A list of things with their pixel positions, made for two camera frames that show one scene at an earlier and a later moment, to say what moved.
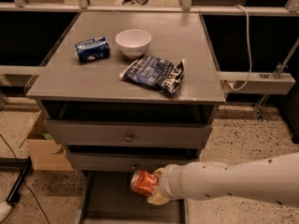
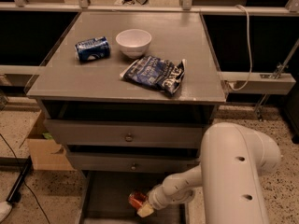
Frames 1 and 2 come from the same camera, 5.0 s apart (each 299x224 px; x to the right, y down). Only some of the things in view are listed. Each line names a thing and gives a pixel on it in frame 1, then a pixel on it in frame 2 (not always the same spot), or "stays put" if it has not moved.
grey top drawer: (124, 133) stays put
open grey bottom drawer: (107, 197) stays put
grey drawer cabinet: (126, 91) stays put
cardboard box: (46, 152) stays put
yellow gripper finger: (160, 172) → (156, 188)
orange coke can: (144, 182) → (136, 199)
